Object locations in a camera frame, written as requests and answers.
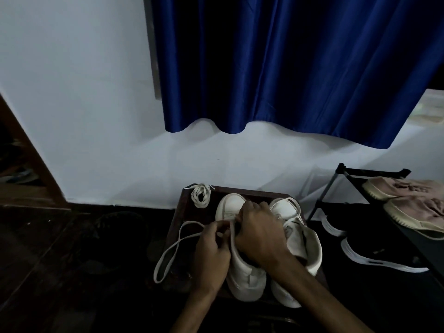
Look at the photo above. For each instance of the person's right hand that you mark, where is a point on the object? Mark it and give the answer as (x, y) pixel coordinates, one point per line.
(260, 235)

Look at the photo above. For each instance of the person's left hand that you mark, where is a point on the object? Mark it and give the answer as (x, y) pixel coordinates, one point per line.
(211, 263)

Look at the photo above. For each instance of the white shoelace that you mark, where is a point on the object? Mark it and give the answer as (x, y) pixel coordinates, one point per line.
(173, 249)
(201, 195)

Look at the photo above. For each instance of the person's right forearm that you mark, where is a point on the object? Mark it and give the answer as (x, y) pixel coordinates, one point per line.
(319, 298)

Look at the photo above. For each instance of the dark brown plastic stool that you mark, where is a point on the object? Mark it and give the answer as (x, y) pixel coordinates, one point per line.
(187, 218)

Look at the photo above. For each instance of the black sneaker white sole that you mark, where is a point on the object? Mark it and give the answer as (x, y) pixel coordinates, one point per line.
(374, 260)
(331, 229)

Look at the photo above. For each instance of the black shoe rack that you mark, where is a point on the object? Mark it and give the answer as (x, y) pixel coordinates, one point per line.
(374, 172)

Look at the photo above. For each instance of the pink sneaker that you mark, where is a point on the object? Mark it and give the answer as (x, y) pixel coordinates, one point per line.
(412, 213)
(385, 188)

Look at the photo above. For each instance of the blue curtain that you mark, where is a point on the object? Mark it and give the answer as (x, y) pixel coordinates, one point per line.
(295, 58)

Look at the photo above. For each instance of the grey slipper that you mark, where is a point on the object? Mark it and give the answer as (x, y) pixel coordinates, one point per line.
(22, 176)

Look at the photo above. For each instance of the white window grille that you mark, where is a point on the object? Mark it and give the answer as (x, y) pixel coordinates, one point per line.
(428, 110)

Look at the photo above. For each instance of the brown wooden door frame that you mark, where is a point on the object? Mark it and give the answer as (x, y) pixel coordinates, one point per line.
(38, 169)

